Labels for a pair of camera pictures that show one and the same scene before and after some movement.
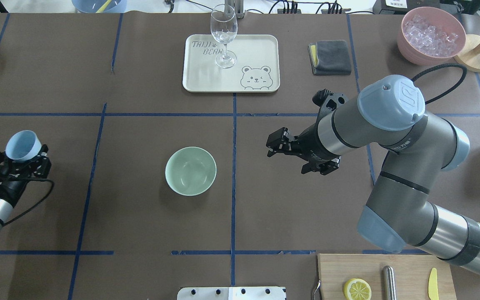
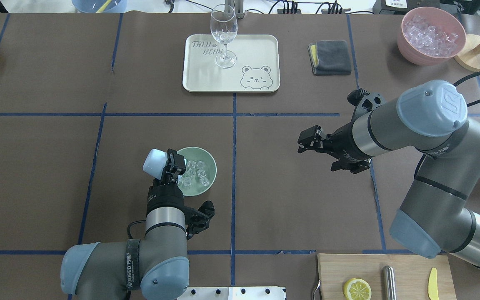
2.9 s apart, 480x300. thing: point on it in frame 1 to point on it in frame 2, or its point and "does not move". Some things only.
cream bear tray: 256,69 does not move
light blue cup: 22,145 to 154,162
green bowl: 190,171 does not move
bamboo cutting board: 412,274 does not move
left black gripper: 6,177 to 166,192
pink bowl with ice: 428,36 does not move
